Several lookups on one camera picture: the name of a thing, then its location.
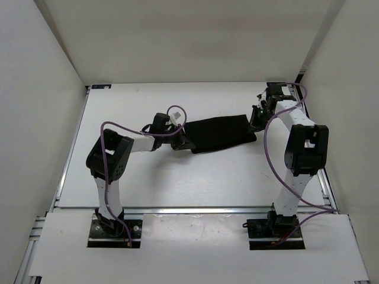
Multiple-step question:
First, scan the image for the black skirt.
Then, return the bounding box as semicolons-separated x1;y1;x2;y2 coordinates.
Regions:
184;115;257;154

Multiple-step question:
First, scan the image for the left blue corner label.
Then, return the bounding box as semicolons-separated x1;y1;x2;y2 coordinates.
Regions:
91;84;112;89

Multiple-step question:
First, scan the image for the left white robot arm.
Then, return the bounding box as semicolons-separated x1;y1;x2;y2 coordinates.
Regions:
86;129;195;238

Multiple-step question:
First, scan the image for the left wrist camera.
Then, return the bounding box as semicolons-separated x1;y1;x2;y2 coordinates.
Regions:
150;112;181;134

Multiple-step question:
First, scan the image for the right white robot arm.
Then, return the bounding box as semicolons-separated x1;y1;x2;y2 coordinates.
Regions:
250;91;329;237

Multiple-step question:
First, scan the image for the white front board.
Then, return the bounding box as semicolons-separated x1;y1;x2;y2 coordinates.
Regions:
30;212;368;283

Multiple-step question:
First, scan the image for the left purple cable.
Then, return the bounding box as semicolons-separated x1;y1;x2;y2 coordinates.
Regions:
100;105;187;248

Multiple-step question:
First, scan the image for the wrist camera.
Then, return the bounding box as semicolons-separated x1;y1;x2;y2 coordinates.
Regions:
150;112;181;134
265;83;294;101

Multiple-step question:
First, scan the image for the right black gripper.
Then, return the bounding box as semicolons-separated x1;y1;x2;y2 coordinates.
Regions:
245;105;278;134

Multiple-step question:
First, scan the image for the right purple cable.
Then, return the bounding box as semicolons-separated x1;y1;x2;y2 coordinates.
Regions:
263;82;341;245

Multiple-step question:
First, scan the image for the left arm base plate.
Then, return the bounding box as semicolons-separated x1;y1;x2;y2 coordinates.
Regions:
87;216;143;249

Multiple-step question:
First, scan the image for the aluminium table frame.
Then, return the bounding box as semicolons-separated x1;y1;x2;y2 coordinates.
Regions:
13;70;371;284

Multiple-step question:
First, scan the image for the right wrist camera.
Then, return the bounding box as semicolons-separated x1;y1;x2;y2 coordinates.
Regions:
265;83;294;101

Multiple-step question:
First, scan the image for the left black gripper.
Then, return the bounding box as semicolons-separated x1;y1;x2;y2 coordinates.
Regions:
160;123;195;150

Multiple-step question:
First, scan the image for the purple cable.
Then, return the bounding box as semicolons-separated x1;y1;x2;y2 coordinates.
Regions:
100;105;187;248
263;82;341;245

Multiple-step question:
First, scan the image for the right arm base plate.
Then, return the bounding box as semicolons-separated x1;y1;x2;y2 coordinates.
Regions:
242;210;306;250

